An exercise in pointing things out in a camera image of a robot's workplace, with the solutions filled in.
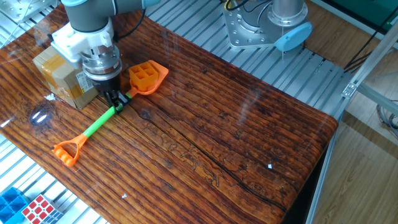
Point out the perforated aluminium plate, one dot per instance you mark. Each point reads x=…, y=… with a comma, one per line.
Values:
x=18, y=7

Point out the aluminium robot mounting plate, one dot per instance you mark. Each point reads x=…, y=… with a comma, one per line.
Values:
x=239, y=34

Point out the orange toy building block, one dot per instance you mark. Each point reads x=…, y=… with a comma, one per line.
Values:
x=143, y=76

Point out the aluminium frame rail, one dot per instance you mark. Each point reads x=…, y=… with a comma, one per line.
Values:
x=379, y=98

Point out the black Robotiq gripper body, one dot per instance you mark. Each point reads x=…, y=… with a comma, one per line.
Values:
x=107, y=84

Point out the wood grain table mat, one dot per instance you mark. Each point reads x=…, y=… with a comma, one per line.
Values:
x=248, y=118

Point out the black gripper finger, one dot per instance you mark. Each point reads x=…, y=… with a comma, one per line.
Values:
x=123, y=99
x=110, y=99

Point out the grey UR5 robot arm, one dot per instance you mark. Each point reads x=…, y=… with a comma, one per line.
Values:
x=90, y=15

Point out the taped cardboard box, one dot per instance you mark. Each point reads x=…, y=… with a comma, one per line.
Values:
x=59, y=77

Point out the aluminium frame post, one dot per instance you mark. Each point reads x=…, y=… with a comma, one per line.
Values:
x=373, y=59

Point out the yellow plastic clip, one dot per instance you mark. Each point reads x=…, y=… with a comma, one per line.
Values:
x=228, y=4

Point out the Rubik's cube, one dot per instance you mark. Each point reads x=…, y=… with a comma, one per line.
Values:
x=38, y=208

